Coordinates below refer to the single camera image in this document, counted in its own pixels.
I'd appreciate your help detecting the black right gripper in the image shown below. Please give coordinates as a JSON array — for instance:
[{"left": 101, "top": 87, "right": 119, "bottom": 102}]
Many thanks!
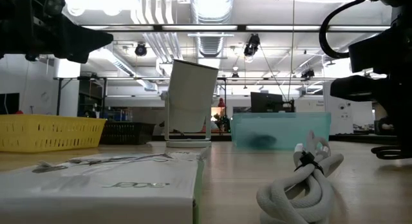
[{"left": 330, "top": 24, "right": 412, "bottom": 154}]

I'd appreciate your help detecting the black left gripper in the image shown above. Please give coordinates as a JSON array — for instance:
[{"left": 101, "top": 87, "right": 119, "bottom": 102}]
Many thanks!
[{"left": 0, "top": 0, "right": 115, "bottom": 64}]

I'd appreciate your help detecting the short black cable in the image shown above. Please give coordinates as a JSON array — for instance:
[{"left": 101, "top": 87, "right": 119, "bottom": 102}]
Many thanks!
[{"left": 370, "top": 145, "right": 412, "bottom": 160}]

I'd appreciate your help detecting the green translucent plastic bin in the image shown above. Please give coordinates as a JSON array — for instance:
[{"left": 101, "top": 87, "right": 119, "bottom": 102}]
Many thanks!
[{"left": 230, "top": 112, "right": 332, "bottom": 151}]

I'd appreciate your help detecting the black shelving rack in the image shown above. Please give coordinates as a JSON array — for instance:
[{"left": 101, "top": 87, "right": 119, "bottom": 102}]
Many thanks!
[{"left": 53, "top": 76, "right": 108, "bottom": 119}]

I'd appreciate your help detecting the white cabinet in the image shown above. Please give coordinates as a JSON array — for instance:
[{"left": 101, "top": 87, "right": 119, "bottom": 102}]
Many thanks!
[{"left": 323, "top": 80, "right": 375, "bottom": 135}]

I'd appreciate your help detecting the yellow plastic basket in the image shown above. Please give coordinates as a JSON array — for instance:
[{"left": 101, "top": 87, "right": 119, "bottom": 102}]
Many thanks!
[{"left": 0, "top": 113, "right": 108, "bottom": 153}]

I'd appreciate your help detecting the black plastic basket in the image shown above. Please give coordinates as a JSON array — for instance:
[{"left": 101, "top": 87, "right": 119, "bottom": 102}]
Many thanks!
[{"left": 99, "top": 121, "right": 157, "bottom": 145}]

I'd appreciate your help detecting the black computer monitor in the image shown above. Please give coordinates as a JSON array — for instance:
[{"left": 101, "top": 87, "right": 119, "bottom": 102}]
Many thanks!
[{"left": 250, "top": 91, "right": 295, "bottom": 114}]

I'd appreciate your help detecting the white Acer product box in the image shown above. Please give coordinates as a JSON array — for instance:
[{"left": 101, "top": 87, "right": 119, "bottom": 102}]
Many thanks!
[{"left": 0, "top": 149, "right": 206, "bottom": 224}]

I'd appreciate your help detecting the black wall screen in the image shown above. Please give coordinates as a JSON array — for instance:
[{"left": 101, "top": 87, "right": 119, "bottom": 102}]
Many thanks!
[{"left": 0, "top": 92, "right": 21, "bottom": 115}]

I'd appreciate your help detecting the white braided cable bundle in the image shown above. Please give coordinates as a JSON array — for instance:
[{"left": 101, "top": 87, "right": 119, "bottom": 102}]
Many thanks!
[{"left": 256, "top": 129, "right": 345, "bottom": 224}]

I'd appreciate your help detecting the silver ceiling air duct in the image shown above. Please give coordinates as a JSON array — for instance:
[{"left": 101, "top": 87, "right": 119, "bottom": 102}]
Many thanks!
[{"left": 189, "top": 0, "right": 235, "bottom": 58}]

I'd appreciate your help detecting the black overhead frame crossbar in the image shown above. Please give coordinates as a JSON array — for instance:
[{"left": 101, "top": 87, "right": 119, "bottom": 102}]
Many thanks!
[{"left": 80, "top": 23, "right": 392, "bottom": 33}]

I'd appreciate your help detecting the black overhead camera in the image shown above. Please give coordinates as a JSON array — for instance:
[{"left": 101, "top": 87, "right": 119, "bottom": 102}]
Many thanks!
[{"left": 243, "top": 33, "right": 261, "bottom": 63}]

